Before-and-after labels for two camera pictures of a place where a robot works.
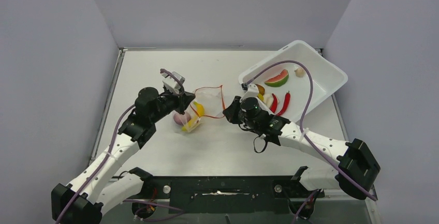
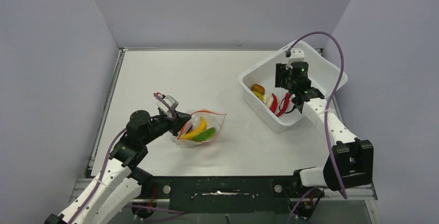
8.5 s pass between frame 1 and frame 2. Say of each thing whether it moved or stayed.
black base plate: stayed
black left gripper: moved
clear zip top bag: moved
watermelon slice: moved
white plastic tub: stayed
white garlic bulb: stayed
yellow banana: moved
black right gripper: moved
